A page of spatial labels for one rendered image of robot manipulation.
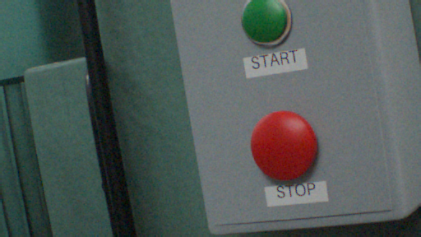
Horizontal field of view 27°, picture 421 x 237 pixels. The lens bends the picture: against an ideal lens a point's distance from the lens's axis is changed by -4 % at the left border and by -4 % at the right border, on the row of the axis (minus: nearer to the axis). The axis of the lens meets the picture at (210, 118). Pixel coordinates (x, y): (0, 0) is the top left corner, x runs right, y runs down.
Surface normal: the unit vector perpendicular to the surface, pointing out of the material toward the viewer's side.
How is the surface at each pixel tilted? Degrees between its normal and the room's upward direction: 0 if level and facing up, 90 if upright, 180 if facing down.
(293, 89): 90
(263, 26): 93
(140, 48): 90
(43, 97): 90
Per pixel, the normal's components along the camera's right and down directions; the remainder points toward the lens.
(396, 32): 0.86, -0.12
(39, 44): 0.56, -0.05
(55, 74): -0.48, 0.13
